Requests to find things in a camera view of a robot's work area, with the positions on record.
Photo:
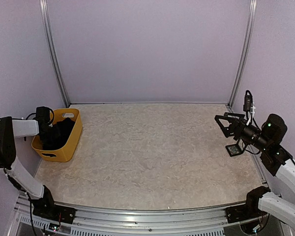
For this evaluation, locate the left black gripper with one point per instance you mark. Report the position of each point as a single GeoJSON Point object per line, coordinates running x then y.
{"type": "Point", "coordinates": [46, 140]}

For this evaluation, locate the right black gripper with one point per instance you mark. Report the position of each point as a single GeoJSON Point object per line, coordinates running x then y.
{"type": "Point", "coordinates": [239, 124]}

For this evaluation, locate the black t-shirt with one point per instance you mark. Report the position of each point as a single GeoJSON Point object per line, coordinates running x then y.
{"type": "Point", "coordinates": [62, 130]}

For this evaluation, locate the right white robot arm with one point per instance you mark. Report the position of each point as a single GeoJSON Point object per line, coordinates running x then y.
{"type": "Point", "coordinates": [278, 161]}

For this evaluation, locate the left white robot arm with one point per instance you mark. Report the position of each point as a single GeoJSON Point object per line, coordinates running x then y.
{"type": "Point", "coordinates": [39, 195]}

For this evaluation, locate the near black brooch box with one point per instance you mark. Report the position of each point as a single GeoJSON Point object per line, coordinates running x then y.
{"type": "Point", "coordinates": [236, 149]}

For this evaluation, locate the yellow plastic basket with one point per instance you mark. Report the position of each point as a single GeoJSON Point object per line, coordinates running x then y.
{"type": "Point", "coordinates": [65, 153]}

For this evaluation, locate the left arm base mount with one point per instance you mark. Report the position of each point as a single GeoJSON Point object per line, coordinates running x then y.
{"type": "Point", "coordinates": [61, 214]}

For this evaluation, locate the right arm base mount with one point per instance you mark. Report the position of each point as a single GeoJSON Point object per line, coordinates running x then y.
{"type": "Point", "coordinates": [240, 213]}

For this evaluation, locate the front aluminium rail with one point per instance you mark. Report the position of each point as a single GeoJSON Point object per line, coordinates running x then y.
{"type": "Point", "coordinates": [98, 221]}

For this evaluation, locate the right aluminium frame post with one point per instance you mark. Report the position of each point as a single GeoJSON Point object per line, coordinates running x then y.
{"type": "Point", "coordinates": [244, 51]}

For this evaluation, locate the aluminium frame post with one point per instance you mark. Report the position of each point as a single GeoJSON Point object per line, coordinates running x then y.
{"type": "Point", "coordinates": [244, 51]}
{"type": "Point", "coordinates": [52, 51]}

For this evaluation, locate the left aluminium frame post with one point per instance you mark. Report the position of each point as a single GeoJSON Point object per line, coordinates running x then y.
{"type": "Point", "coordinates": [52, 51]}

